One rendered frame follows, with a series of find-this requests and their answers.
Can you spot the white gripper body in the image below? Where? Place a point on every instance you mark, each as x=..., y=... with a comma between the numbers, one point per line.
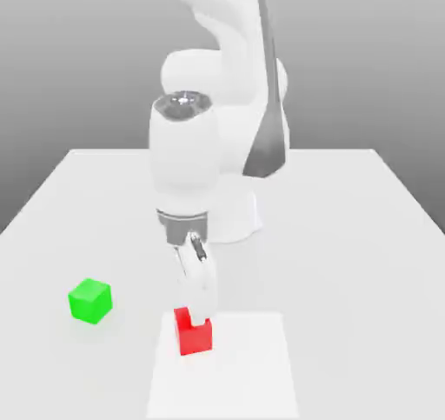
x=197, y=281

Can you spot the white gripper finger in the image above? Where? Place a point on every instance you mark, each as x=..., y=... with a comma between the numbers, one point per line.
x=199, y=317

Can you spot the small red cube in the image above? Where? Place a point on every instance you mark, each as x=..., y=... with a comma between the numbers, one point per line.
x=194, y=340

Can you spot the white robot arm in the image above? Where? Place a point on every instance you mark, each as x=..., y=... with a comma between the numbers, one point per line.
x=184, y=155

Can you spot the small green cube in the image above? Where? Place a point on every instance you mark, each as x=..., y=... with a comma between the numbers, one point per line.
x=91, y=301

